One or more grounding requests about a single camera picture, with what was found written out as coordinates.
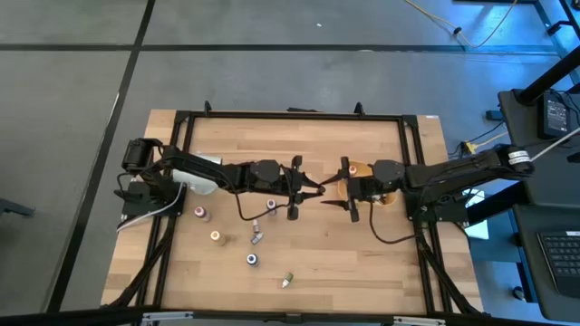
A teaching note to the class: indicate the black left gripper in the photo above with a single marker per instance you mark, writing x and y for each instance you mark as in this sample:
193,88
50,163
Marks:
267,174

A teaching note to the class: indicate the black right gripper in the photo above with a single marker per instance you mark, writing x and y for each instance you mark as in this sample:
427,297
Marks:
385,174

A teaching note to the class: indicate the red cap bottle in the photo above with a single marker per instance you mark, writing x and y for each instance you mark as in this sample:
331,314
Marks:
271,204

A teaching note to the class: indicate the small black food coloring bottle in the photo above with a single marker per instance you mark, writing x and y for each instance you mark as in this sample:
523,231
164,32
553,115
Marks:
257,238

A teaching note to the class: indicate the large blue food coloring bottle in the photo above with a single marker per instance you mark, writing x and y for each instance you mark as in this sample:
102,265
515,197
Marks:
252,259

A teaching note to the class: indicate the small green-label food coloring bottle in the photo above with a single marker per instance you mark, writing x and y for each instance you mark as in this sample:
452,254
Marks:
287,280

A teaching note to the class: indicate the large orange food coloring bottle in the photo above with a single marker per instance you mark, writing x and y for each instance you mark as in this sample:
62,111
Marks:
215,236

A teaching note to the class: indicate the large pink food coloring bottle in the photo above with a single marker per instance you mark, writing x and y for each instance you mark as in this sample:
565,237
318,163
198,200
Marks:
200,212

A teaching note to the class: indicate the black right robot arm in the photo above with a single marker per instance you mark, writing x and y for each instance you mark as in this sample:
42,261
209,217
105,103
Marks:
453,169

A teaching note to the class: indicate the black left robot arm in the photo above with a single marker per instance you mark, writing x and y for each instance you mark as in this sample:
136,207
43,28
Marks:
199,167

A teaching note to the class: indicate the yellow plastic bin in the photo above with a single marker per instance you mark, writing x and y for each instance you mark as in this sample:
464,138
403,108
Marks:
364,167

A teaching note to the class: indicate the white box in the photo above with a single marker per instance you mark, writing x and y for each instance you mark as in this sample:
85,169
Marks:
210,159

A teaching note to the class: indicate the white label sticker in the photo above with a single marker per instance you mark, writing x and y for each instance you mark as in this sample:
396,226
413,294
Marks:
431,117

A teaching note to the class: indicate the dark floor box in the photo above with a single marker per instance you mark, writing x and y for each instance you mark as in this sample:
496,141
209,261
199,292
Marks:
494,115

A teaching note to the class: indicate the black desk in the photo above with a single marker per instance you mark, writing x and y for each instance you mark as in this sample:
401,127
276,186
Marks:
544,190

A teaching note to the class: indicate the black power brick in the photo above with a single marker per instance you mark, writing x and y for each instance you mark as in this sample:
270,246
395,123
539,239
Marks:
555,115

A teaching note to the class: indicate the black keyboard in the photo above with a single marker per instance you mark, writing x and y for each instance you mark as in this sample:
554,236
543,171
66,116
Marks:
564,258

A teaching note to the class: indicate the black pole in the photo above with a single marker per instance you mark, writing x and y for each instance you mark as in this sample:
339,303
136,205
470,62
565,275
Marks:
548,79

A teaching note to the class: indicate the black rig beam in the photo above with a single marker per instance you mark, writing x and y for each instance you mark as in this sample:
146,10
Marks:
68,317

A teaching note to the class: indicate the dark chair base leg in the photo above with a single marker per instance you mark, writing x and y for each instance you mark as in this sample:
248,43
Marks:
13,208

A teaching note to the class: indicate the black aluminium table frame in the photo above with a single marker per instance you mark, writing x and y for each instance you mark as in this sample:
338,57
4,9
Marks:
294,116

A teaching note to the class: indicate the silver metal bracket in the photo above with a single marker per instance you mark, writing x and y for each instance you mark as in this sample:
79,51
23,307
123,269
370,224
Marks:
419,321
167,316

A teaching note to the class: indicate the black table leg frame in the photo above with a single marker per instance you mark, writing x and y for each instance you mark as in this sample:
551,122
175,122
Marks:
555,28

